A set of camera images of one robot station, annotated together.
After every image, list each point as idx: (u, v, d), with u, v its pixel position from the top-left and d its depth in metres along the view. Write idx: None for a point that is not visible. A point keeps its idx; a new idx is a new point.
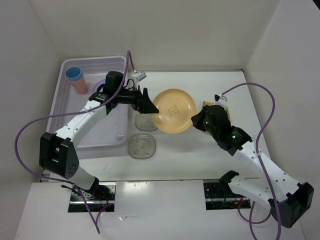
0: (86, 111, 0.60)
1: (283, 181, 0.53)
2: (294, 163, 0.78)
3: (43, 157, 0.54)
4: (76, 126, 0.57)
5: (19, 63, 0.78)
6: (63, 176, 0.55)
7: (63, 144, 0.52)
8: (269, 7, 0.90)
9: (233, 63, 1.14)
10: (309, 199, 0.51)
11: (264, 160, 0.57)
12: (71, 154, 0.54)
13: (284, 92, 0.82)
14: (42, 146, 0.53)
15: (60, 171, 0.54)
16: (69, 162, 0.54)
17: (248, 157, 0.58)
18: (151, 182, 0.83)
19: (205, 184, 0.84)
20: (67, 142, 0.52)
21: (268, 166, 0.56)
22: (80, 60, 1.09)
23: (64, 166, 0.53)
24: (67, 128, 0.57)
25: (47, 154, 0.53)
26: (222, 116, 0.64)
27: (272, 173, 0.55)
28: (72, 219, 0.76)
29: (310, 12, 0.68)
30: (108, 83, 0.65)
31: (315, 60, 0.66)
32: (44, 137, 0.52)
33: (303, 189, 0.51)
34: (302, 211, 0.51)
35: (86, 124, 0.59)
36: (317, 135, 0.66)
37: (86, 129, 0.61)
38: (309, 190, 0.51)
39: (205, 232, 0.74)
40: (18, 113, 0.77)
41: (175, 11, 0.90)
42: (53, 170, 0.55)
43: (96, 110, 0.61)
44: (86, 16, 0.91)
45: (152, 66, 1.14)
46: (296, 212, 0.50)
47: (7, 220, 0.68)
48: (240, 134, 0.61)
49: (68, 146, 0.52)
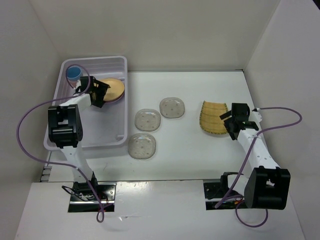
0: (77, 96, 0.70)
1: (264, 159, 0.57)
2: (293, 162, 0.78)
3: (52, 127, 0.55)
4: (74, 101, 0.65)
5: (18, 62, 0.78)
6: (77, 138, 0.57)
7: (69, 108, 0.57)
8: (269, 8, 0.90)
9: (232, 63, 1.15)
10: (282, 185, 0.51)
11: (258, 142, 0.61)
12: (78, 117, 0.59)
13: (285, 92, 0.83)
14: (51, 116, 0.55)
15: (71, 135, 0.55)
16: (78, 124, 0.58)
17: (245, 135, 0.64)
18: (151, 182, 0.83)
19: (205, 184, 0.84)
20: (72, 105, 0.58)
21: (258, 146, 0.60)
22: (79, 60, 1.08)
23: (75, 129, 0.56)
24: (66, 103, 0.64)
25: (56, 122, 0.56)
26: (242, 107, 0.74)
27: (258, 151, 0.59)
28: (72, 219, 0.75)
29: (310, 12, 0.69)
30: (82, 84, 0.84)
31: (315, 59, 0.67)
32: (51, 108, 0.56)
33: (278, 170, 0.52)
34: (273, 200, 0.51)
35: (81, 102, 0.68)
36: (316, 135, 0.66)
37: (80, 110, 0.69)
38: (285, 173, 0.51)
39: (205, 232, 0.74)
40: (18, 113, 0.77)
41: (176, 10, 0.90)
42: (65, 138, 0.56)
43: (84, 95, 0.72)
44: (86, 16, 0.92)
45: (152, 66, 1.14)
46: (261, 186, 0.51)
47: (7, 220, 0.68)
48: (250, 122, 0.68)
49: (75, 108, 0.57)
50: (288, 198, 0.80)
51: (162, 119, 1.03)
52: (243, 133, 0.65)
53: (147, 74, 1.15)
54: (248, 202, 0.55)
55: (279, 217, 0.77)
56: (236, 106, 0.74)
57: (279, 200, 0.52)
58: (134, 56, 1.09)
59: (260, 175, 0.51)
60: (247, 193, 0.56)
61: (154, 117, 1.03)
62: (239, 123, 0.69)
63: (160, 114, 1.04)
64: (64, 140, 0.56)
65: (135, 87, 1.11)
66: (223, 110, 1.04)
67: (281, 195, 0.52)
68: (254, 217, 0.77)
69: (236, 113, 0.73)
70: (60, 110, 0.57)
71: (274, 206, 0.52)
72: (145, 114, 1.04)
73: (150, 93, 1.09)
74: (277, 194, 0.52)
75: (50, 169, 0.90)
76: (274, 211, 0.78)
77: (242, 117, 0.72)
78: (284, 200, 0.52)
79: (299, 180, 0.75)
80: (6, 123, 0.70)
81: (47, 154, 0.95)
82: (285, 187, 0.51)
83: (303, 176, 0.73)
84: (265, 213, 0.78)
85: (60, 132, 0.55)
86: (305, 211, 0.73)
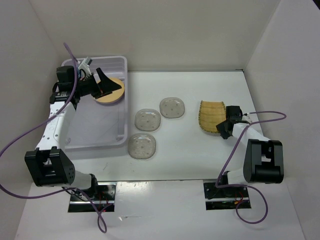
0: (56, 115, 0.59)
1: (257, 135, 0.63)
2: (292, 162, 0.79)
3: (38, 176, 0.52)
4: (55, 133, 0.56)
5: (19, 63, 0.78)
6: (66, 183, 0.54)
7: (51, 154, 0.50)
8: (269, 8, 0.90)
9: (232, 63, 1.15)
10: (276, 154, 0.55)
11: (250, 129, 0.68)
12: (64, 159, 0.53)
13: (285, 92, 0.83)
14: (32, 166, 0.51)
15: (60, 180, 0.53)
16: (66, 168, 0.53)
17: (238, 125, 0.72)
18: (151, 182, 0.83)
19: (205, 184, 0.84)
20: (55, 151, 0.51)
21: (250, 130, 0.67)
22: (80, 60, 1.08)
23: (63, 174, 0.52)
24: (46, 138, 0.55)
25: (40, 170, 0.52)
26: (235, 110, 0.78)
27: (251, 132, 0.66)
28: (72, 219, 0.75)
29: (310, 12, 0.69)
30: (62, 82, 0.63)
31: (316, 59, 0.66)
32: (29, 158, 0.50)
33: (271, 142, 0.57)
34: (270, 172, 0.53)
35: (63, 126, 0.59)
36: (316, 136, 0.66)
37: (65, 130, 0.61)
38: (278, 144, 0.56)
39: (205, 232, 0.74)
40: (18, 113, 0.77)
41: (177, 10, 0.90)
42: (53, 183, 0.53)
43: (64, 110, 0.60)
44: (86, 16, 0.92)
45: (152, 66, 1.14)
46: (257, 156, 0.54)
47: (6, 220, 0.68)
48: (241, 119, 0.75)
49: (58, 154, 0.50)
50: (287, 198, 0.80)
51: (162, 119, 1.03)
52: (236, 125, 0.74)
53: (147, 74, 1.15)
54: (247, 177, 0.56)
55: (278, 217, 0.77)
56: (229, 108, 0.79)
57: (276, 172, 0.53)
58: (134, 56, 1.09)
59: (255, 143, 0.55)
60: (245, 169, 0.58)
61: (154, 117, 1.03)
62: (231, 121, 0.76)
63: (160, 114, 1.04)
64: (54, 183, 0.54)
65: (135, 87, 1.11)
66: (221, 108, 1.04)
67: (278, 168, 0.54)
68: (253, 217, 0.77)
69: (230, 115, 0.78)
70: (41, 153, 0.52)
71: (273, 178, 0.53)
72: (145, 115, 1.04)
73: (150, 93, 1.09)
74: (274, 167, 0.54)
75: None
76: (274, 211, 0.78)
77: (235, 118, 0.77)
78: (280, 173, 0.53)
79: (299, 180, 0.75)
80: (7, 123, 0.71)
81: None
82: (280, 158, 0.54)
83: (304, 176, 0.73)
84: (264, 213, 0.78)
85: (48, 179, 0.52)
86: (305, 211, 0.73)
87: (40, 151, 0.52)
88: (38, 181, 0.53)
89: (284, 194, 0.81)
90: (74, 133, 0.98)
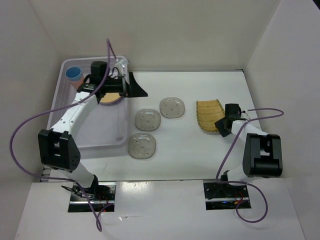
0: (78, 103, 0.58)
1: (256, 130, 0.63)
2: (293, 162, 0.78)
3: (45, 155, 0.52)
4: (71, 119, 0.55)
5: (18, 62, 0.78)
6: (68, 169, 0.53)
7: (61, 137, 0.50)
8: (269, 8, 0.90)
9: (232, 63, 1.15)
10: (275, 148, 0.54)
11: (250, 125, 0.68)
12: (72, 145, 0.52)
13: (285, 92, 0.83)
14: (42, 143, 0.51)
15: (63, 165, 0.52)
16: (71, 154, 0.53)
17: (237, 123, 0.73)
18: (151, 182, 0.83)
19: (205, 184, 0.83)
20: (66, 135, 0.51)
21: (249, 126, 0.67)
22: (80, 60, 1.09)
23: (67, 159, 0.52)
24: (62, 122, 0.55)
25: (48, 149, 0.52)
26: (234, 107, 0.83)
27: (250, 128, 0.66)
28: (72, 219, 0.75)
29: (310, 12, 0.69)
30: (93, 73, 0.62)
31: (316, 59, 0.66)
32: (41, 134, 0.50)
33: (269, 136, 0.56)
34: (269, 165, 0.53)
35: (80, 115, 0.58)
36: (316, 135, 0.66)
37: (81, 120, 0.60)
38: (276, 138, 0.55)
39: (205, 232, 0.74)
40: (18, 113, 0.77)
41: (177, 10, 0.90)
42: (57, 166, 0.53)
43: (87, 101, 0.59)
44: (86, 16, 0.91)
45: (152, 66, 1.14)
46: (256, 150, 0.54)
47: (6, 220, 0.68)
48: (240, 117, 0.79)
49: (67, 139, 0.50)
50: (288, 198, 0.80)
51: (162, 119, 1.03)
52: (235, 123, 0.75)
53: (147, 74, 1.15)
54: (247, 171, 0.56)
55: (278, 217, 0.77)
56: (228, 106, 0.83)
57: (276, 167, 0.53)
58: (134, 56, 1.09)
59: (253, 137, 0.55)
60: (245, 164, 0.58)
61: (153, 117, 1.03)
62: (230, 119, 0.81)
63: (160, 113, 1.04)
64: (57, 166, 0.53)
65: None
66: (217, 107, 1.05)
67: (277, 162, 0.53)
68: (253, 218, 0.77)
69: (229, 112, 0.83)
70: (53, 134, 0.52)
71: (272, 171, 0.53)
72: (145, 115, 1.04)
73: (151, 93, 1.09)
74: (273, 160, 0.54)
75: (49, 169, 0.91)
76: (274, 211, 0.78)
77: (234, 115, 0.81)
78: (280, 167, 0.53)
79: (299, 180, 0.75)
80: (7, 123, 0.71)
81: None
82: (279, 152, 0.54)
83: (304, 176, 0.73)
84: (264, 213, 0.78)
85: (53, 160, 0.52)
86: (306, 211, 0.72)
87: (53, 132, 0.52)
88: (44, 160, 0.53)
89: (284, 195, 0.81)
90: None
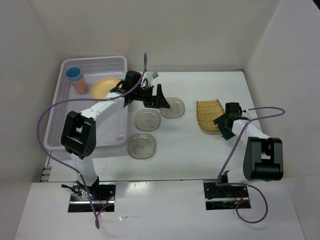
0: (108, 99, 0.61)
1: (256, 134, 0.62)
2: (292, 162, 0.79)
3: (66, 134, 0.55)
4: (98, 110, 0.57)
5: (18, 62, 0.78)
6: (80, 154, 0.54)
7: (86, 122, 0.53)
8: (268, 8, 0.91)
9: (232, 63, 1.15)
10: (276, 152, 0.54)
11: (251, 126, 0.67)
12: (92, 133, 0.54)
13: (284, 92, 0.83)
14: (67, 122, 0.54)
15: (78, 148, 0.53)
16: (89, 141, 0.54)
17: (239, 122, 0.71)
18: (151, 182, 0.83)
19: (205, 184, 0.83)
20: (90, 121, 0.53)
21: (250, 128, 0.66)
22: (80, 60, 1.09)
23: (84, 144, 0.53)
24: (90, 109, 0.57)
25: (71, 129, 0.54)
26: (235, 106, 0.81)
27: (250, 130, 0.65)
28: (72, 219, 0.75)
29: (310, 12, 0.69)
30: (126, 79, 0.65)
31: (315, 59, 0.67)
32: (70, 115, 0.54)
33: (270, 139, 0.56)
34: (270, 169, 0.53)
35: (107, 111, 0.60)
36: (316, 135, 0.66)
37: (105, 116, 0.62)
38: (277, 141, 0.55)
39: (205, 232, 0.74)
40: (18, 113, 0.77)
41: (177, 10, 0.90)
42: (72, 148, 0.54)
43: (116, 100, 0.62)
44: (86, 16, 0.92)
45: (152, 66, 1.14)
46: (257, 154, 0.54)
47: (6, 220, 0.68)
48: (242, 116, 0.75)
49: (91, 125, 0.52)
50: (287, 198, 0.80)
51: (162, 119, 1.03)
52: (236, 122, 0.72)
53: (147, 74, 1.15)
54: (247, 174, 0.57)
55: (278, 217, 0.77)
56: (229, 106, 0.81)
57: (275, 170, 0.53)
58: (134, 56, 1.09)
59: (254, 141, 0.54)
60: (245, 166, 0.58)
61: (154, 117, 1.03)
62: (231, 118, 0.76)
63: (160, 113, 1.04)
64: (73, 149, 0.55)
65: None
66: (217, 107, 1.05)
67: (277, 166, 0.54)
68: (253, 218, 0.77)
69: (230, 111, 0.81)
70: (79, 117, 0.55)
71: (272, 175, 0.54)
72: (145, 114, 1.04)
73: None
74: (273, 164, 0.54)
75: (50, 169, 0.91)
76: (274, 211, 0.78)
77: (235, 114, 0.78)
78: (280, 171, 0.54)
79: (299, 180, 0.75)
80: (7, 123, 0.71)
81: (48, 154, 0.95)
82: (280, 156, 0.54)
83: (303, 176, 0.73)
84: (264, 213, 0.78)
85: (71, 141, 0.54)
86: (306, 211, 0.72)
87: (80, 115, 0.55)
88: (64, 139, 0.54)
89: (284, 195, 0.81)
90: None
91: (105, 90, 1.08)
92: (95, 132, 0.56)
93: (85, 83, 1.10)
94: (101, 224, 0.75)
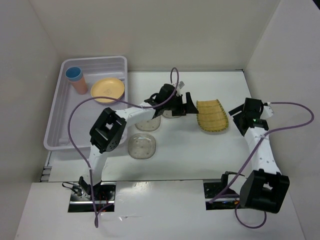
0: (141, 107, 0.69)
1: (266, 162, 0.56)
2: (293, 162, 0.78)
3: (97, 126, 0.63)
4: (131, 113, 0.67)
5: (19, 62, 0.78)
6: (103, 148, 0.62)
7: (118, 121, 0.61)
8: (268, 8, 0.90)
9: (232, 63, 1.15)
10: (280, 189, 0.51)
11: (264, 145, 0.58)
12: (119, 132, 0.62)
13: (284, 92, 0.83)
14: (102, 117, 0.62)
15: (103, 142, 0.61)
16: (113, 139, 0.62)
17: (253, 135, 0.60)
18: (150, 182, 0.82)
19: (205, 184, 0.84)
20: (121, 120, 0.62)
21: (262, 148, 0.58)
22: (80, 60, 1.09)
23: (109, 140, 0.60)
24: (124, 111, 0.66)
25: (102, 123, 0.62)
26: (256, 105, 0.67)
27: (261, 152, 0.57)
28: (72, 219, 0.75)
29: (310, 12, 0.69)
30: (161, 94, 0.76)
31: (316, 59, 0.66)
32: (106, 111, 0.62)
33: (278, 175, 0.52)
34: (266, 203, 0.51)
35: (137, 116, 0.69)
36: (316, 136, 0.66)
37: (134, 121, 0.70)
38: (285, 180, 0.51)
39: (205, 232, 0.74)
40: (18, 113, 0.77)
41: (177, 10, 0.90)
42: (98, 140, 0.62)
43: (147, 109, 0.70)
44: (85, 16, 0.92)
45: (152, 66, 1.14)
46: (258, 188, 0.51)
47: (6, 220, 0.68)
48: (261, 120, 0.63)
49: (121, 124, 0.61)
50: (288, 198, 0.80)
51: (162, 119, 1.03)
52: (250, 131, 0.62)
53: (147, 74, 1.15)
54: (242, 200, 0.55)
55: (279, 218, 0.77)
56: (249, 101, 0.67)
57: (273, 204, 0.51)
58: (134, 56, 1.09)
59: (258, 177, 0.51)
60: (242, 191, 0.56)
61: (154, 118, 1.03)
62: (249, 121, 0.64)
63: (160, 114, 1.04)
64: (98, 141, 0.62)
65: (136, 87, 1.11)
66: (217, 107, 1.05)
67: (276, 200, 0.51)
68: (254, 219, 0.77)
69: (248, 109, 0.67)
70: (113, 115, 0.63)
71: (268, 209, 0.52)
72: None
73: (151, 93, 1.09)
74: (272, 197, 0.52)
75: (50, 169, 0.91)
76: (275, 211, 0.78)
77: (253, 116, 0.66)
78: (278, 207, 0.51)
79: (300, 180, 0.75)
80: (7, 124, 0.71)
81: (48, 154, 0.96)
82: (282, 193, 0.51)
83: (304, 176, 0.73)
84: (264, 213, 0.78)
85: (99, 134, 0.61)
86: (306, 211, 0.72)
87: (114, 114, 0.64)
88: (93, 130, 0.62)
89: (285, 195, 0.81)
90: (74, 133, 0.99)
91: (105, 90, 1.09)
92: (122, 132, 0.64)
93: (85, 83, 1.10)
94: (100, 223, 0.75)
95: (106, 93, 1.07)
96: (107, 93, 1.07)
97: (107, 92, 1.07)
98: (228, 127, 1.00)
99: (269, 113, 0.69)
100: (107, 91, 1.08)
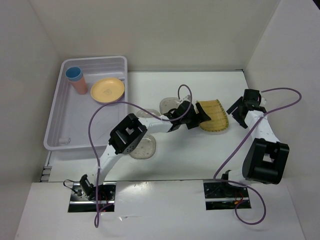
0: (161, 119, 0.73)
1: (267, 134, 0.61)
2: (293, 163, 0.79)
3: (118, 128, 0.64)
4: (151, 122, 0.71)
5: (18, 62, 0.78)
6: (120, 150, 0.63)
7: (140, 127, 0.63)
8: (268, 8, 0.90)
9: (232, 63, 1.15)
10: (280, 156, 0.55)
11: (264, 122, 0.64)
12: (139, 138, 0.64)
13: (284, 92, 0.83)
14: (125, 120, 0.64)
15: (121, 144, 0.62)
16: (132, 144, 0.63)
17: (252, 115, 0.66)
18: (151, 182, 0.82)
19: (205, 184, 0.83)
20: (143, 127, 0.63)
21: (262, 123, 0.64)
22: (80, 60, 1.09)
23: (127, 144, 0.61)
24: (145, 119, 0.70)
25: (123, 126, 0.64)
26: (254, 94, 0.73)
27: (262, 127, 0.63)
28: (72, 219, 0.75)
29: (310, 12, 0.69)
30: (179, 110, 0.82)
31: (315, 59, 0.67)
32: (130, 115, 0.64)
33: (278, 144, 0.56)
34: (269, 172, 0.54)
35: (156, 127, 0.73)
36: (316, 136, 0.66)
37: (151, 130, 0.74)
38: (284, 147, 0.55)
39: (204, 232, 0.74)
40: (18, 113, 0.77)
41: (177, 10, 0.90)
42: (117, 142, 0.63)
43: (165, 122, 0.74)
44: (85, 16, 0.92)
45: (152, 66, 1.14)
46: (259, 155, 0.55)
47: (6, 220, 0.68)
48: (258, 106, 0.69)
49: (142, 131, 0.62)
50: (288, 199, 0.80)
51: None
52: (249, 113, 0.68)
53: (146, 74, 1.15)
54: (245, 173, 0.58)
55: (278, 218, 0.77)
56: (248, 91, 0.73)
57: (275, 174, 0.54)
58: (134, 56, 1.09)
59: (259, 144, 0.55)
60: (245, 165, 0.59)
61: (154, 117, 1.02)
62: (247, 107, 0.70)
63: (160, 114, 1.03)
64: (116, 143, 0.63)
65: (135, 87, 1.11)
66: (218, 107, 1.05)
67: (277, 170, 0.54)
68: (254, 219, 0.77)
69: (247, 98, 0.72)
70: (135, 121, 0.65)
71: (270, 178, 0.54)
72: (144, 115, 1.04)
73: (151, 93, 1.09)
74: (274, 167, 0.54)
75: (50, 169, 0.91)
76: (275, 211, 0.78)
77: (252, 102, 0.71)
78: (279, 177, 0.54)
79: (300, 180, 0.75)
80: (7, 124, 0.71)
81: (48, 154, 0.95)
82: (282, 161, 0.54)
83: (304, 176, 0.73)
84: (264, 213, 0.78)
85: (119, 136, 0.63)
86: (306, 211, 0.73)
87: (137, 120, 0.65)
88: (114, 131, 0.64)
89: (284, 195, 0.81)
90: (74, 133, 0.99)
91: (105, 90, 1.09)
92: (140, 139, 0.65)
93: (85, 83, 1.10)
94: (100, 223, 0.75)
95: (106, 93, 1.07)
96: (107, 93, 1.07)
97: (107, 92, 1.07)
98: (228, 127, 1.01)
99: (264, 103, 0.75)
100: (107, 91, 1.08)
